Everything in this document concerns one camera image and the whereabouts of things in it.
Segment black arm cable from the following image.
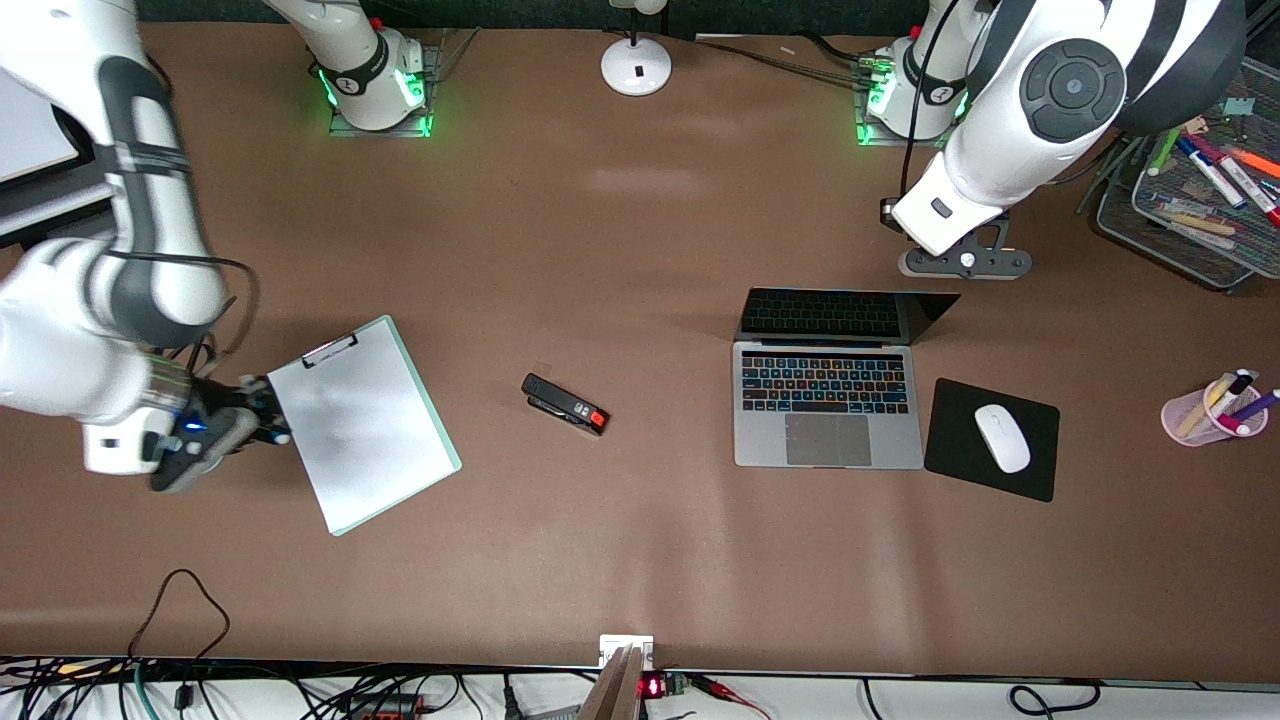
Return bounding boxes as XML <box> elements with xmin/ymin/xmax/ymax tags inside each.
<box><xmin>898</xmin><ymin>0</ymin><xmax>963</xmax><ymax>201</ymax></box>
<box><xmin>100</xmin><ymin>250</ymin><xmax>263</xmax><ymax>393</ymax></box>

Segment white computer mouse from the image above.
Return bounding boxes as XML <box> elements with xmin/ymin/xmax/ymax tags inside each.
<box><xmin>974</xmin><ymin>403</ymin><xmax>1032</xmax><ymax>475</ymax></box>

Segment black mouse pad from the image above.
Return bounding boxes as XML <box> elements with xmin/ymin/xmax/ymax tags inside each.
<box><xmin>923</xmin><ymin>377</ymin><xmax>1061</xmax><ymax>504</ymax></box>

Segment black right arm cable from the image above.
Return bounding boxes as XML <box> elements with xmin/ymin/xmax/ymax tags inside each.
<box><xmin>100</xmin><ymin>250</ymin><xmax>263</xmax><ymax>393</ymax></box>

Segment silver laptop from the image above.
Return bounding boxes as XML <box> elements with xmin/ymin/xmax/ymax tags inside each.
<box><xmin>733</xmin><ymin>287</ymin><xmax>962</xmax><ymax>470</ymax></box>

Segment white lamp base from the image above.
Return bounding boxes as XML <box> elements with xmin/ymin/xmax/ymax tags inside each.
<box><xmin>601</xmin><ymin>0</ymin><xmax>673</xmax><ymax>98</ymax></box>

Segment purple marker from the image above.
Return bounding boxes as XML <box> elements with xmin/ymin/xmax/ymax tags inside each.
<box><xmin>1222</xmin><ymin>389</ymin><xmax>1280</xmax><ymax>429</ymax></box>

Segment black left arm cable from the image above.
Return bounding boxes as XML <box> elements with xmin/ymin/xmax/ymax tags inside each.
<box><xmin>898</xmin><ymin>0</ymin><xmax>963</xmax><ymax>201</ymax></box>

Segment wooden stick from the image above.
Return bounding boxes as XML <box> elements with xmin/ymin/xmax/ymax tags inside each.
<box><xmin>578</xmin><ymin>645</ymin><xmax>646</xmax><ymax>720</ymax></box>

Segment white marker blue cap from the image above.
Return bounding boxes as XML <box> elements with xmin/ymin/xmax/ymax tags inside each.
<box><xmin>1177</xmin><ymin>137</ymin><xmax>1247</xmax><ymax>210</ymax></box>

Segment white marker black cap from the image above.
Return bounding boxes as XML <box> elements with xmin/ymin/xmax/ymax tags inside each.
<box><xmin>1208</xmin><ymin>369</ymin><xmax>1258</xmax><ymax>416</ymax></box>

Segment black coiled cable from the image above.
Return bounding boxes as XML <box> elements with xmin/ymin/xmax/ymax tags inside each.
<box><xmin>860</xmin><ymin>678</ymin><xmax>1103</xmax><ymax>720</ymax></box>

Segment pink translucent pen cup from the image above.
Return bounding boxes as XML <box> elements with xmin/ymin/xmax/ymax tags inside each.
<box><xmin>1160</xmin><ymin>378</ymin><xmax>1269</xmax><ymax>447</ymax></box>

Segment black stapler with red end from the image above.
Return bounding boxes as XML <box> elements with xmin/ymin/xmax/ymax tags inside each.
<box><xmin>521</xmin><ymin>373</ymin><xmax>610</xmax><ymax>438</ymax></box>

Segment tangled black cable bundle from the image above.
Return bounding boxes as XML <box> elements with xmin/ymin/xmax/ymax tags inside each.
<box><xmin>0</xmin><ymin>655</ymin><xmax>601</xmax><ymax>720</ymax></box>

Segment dark mesh desk tray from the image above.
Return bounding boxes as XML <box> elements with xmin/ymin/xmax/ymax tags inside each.
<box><xmin>1097</xmin><ymin>55</ymin><xmax>1280</xmax><ymax>293</ymax></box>

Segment black looped cable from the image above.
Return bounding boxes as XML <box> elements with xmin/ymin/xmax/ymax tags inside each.
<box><xmin>128</xmin><ymin>568</ymin><xmax>233</xmax><ymax>666</ymax></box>

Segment white marker red cap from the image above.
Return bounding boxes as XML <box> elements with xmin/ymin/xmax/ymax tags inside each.
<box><xmin>1215</xmin><ymin>155</ymin><xmax>1280</xmax><ymax>227</ymax></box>

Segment red wire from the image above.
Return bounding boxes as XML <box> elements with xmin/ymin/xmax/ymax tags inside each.
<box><xmin>690</xmin><ymin>675</ymin><xmax>773</xmax><ymax>720</ymax></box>

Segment black cables on table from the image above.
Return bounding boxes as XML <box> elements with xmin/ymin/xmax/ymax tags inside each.
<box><xmin>690</xmin><ymin>33</ymin><xmax>886</xmax><ymax>91</ymax></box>

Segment blue marker pen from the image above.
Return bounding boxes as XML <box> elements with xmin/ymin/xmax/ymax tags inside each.
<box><xmin>240</xmin><ymin>375</ymin><xmax>293</xmax><ymax>444</ymax></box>

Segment green marker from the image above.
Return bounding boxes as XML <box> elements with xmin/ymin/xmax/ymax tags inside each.
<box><xmin>1148</xmin><ymin>125</ymin><xmax>1187</xmax><ymax>177</ymax></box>

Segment teal clipboard with metal clip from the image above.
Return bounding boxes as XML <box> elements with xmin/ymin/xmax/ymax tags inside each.
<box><xmin>266</xmin><ymin>315</ymin><xmax>463</xmax><ymax>538</ymax></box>

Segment small white box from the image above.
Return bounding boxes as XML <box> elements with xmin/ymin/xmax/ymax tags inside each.
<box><xmin>599</xmin><ymin>635</ymin><xmax>655</xmax><ymax>669</ymax></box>

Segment white paper sheet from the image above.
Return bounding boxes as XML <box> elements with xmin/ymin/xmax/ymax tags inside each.
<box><xmin>268</xmin><ymin>322</ymin><xmax>453</xmax><ymax>531</ymax></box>

